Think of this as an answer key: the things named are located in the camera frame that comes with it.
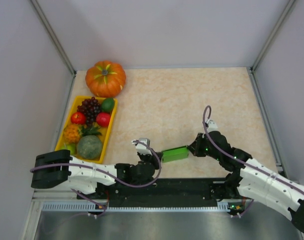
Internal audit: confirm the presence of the red apple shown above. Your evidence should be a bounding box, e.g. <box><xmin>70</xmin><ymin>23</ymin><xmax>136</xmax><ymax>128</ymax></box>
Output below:
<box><xmin>70</xmin><ymin>112</ymin><xmax>86</xmax><ymax>125</ymax></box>

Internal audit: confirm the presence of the orange pineapple with leaves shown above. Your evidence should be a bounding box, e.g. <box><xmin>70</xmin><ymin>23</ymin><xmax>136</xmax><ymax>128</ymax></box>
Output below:
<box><xmin>63</xmin><ymin>123</ymin><xmax>102</xmax><ymax>144</ymax></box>

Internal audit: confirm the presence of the grey green melon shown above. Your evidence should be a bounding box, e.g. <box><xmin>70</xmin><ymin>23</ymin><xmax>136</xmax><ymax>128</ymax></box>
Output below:
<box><xmin>76</xmin><ymin>135</ymin><xmax>103</xmax><ymax>160</ymax></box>

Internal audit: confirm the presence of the aluminium corner post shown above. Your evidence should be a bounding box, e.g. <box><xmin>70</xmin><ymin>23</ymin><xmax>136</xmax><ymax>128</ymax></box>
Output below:
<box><xmin>250</xmin><ymin>0</ymin><xmax>298</xmax><ymax>74</ymax></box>
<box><xmin>28</xmin><ymin>0</ymin><xmax>76</xmax><ymax>76</ymax></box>

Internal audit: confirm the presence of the yellow plastic tray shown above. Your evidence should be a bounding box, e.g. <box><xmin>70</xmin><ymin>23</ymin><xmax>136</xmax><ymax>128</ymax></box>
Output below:
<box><xmin>55</xmin><ymin>95</ymin><xmax>118</xmax><ymax>164</ymax></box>

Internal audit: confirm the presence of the green paper box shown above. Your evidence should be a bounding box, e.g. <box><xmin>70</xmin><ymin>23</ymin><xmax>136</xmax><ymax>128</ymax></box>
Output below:
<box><xmin>162</xmin><ymin>146</ymin><xmax>189</xmax><ymax>163</ymax></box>

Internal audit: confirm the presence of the dark purple grape bunch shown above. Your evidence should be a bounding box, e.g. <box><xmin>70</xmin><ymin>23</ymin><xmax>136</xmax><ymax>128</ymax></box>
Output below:
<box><xmin>77</xmin><ymin>97</ymin><xmax>101</xmax><ymax>126</ymax></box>

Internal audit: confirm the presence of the red tomato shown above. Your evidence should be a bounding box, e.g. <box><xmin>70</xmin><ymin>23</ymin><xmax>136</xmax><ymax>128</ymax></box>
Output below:
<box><xmin>96</xmin><ymin>112</ymin><xmax>111</xmax><ymax>128</ymax></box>

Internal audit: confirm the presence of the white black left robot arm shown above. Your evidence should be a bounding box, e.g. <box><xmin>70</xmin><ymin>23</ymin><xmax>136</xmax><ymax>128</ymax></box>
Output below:
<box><xmin>30</xmin><ymin>150</ymin><xmax>161</xmax><ymax>198</ymax></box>

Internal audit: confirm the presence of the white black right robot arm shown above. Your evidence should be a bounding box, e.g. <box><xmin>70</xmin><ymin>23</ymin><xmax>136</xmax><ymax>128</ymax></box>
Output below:
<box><xmin>188</xmin><ymin>131</ymin><xmax>304</xmax><ymax>233</ymax></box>

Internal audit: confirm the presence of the aluminium corner post right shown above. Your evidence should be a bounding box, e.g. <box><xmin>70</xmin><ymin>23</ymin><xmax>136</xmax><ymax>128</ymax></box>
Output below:
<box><xmin>250</xmin><ymin>0</ymin><xmax>298</xmax><ymax>74</ymax></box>

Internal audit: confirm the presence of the grey slotted cable duct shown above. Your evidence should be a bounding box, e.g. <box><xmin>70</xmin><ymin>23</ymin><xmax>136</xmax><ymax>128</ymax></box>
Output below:
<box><xmin>42</xmin><ymin>201</ymin><xmax>232</xmax><ymax>213</ymax></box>

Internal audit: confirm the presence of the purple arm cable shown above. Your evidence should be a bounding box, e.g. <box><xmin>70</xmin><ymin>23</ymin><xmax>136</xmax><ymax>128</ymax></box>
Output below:
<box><xmin>203</xmin><ymin>104</ymin><xmax>304</xmax><ymax>218</ymax></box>
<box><xmin>29</xmin><ymin>140</ymin><xmax>163</xmax><ymax>188</ymax></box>

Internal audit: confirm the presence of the green apple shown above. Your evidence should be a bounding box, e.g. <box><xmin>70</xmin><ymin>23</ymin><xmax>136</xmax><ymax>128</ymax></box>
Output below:
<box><xmin>63</xmin><ymin>143</ymin><xmax>77</xmax><ymax>155</ymax></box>

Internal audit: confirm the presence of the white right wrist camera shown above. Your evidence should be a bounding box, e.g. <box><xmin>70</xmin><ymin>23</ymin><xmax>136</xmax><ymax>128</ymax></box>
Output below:
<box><xmin>205</xmin><ymin>120</ymin><xmax>219</xmax><ymax>133</ymax></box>

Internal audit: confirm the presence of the orange pumpkin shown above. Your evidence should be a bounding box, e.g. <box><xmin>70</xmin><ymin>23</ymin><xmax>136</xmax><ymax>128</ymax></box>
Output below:
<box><xmin>85</xmin><ymin>60</ymin><xmax>126</xmax><ymax>98</ymax></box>

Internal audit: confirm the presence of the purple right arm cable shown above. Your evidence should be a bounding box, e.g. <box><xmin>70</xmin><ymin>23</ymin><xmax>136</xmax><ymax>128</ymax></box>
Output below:
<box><xmin>203</xmin><ymin>104</ymin><xmax>304</xmax><ymax>218</ymax></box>

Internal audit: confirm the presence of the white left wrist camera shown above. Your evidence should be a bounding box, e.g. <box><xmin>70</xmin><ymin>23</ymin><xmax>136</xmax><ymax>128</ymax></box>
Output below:
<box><xmin>132</xmin><ymin>137</ymin><xmax>151</xmax><ymax>155</ymax></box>

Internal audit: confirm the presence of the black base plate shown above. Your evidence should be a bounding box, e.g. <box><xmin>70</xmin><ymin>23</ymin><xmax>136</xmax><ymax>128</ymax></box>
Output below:
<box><xmin>86</xmin><ymin>178</ymin><xmax>242</xmax><ymax>208</ymax></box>

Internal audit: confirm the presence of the aluminium corner post left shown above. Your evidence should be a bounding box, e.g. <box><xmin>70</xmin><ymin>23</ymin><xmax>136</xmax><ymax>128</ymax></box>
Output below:
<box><xmin>28</xmin><ymin>0</ymin><xmax>76</xmax><ymax>76</ymax></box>

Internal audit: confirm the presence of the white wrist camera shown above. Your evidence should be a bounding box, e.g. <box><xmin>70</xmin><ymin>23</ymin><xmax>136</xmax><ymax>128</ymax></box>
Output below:
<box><xmin>132</xmin><ymin>137</ymin><xmax>151</xmax><ymax>155</ymax></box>
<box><xmin>205</xmin><ymin>120</ymin><xmax>219</xmax><ymax>133</ymax></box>

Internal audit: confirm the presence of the green lime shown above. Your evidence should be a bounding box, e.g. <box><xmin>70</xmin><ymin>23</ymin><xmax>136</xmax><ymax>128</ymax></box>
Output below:
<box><xmin>101</xmin><ymin>97</ymin><xmax>115</xmax><ymax>113</ymax></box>

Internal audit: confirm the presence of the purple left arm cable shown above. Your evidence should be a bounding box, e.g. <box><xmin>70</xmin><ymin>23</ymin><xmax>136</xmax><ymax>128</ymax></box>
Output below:
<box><xmin>29</xmin><ymin>140</ymin><xmax>163</xmax><ymax>188</ymax></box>

